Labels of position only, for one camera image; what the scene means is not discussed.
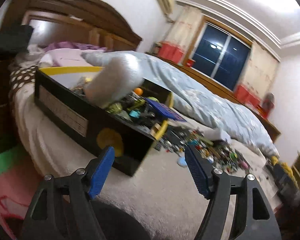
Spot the white foam block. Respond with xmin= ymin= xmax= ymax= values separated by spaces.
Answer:
xmin=84 ymin=53 xmax=143 ymax=109

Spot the blue plastic disc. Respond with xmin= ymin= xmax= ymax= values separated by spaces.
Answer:
xmin=177 ymin=157 xmax=187 ymax=167

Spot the mustard yellow blanket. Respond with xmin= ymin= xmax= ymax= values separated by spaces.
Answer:
xmin=270 ymin=155 xmax=297 ymax=184

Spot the light blue floral quilt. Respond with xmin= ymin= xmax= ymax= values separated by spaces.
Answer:
xmin=81 ymin=51 xmax=280 ymax=157

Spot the red electric fan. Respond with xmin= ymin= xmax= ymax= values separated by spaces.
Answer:
xmin=258 ymin=93 xmax=275 ymax=119

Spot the yellow cardboard toy box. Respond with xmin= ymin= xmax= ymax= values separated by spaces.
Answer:
xmin=34 ymin=67 xmax=168 ymax=176

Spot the right cream red curtain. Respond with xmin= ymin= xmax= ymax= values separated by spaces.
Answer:
xmin=234 ymin=41 xmax=279 ymax=107

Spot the cream red curtain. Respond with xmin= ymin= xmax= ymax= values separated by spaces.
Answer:
xmin=158 ymin=6 xmax=203 ymax=64
xmin=234 ymin=41 xmax=279 ymax=107

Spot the left cream red curtain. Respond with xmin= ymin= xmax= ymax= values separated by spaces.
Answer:
xmin=158 ymin=6 xmax=203 ymax=64

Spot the polka dot brown sheet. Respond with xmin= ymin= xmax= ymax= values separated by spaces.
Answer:
xmin=9 ymin=66 xmax=38 ymax=100

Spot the pink pillow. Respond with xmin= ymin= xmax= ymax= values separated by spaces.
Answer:
xmin=38 ymin=48 xmax=106 ymax=68

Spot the dark wooden headboard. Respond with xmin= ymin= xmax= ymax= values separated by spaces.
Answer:
xmin=0 ymin=0 xmax=142 ymax=51

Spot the window with wooden frame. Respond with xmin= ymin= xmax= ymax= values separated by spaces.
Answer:
xmin=183 ymin=16 xmax=252 ymax=92

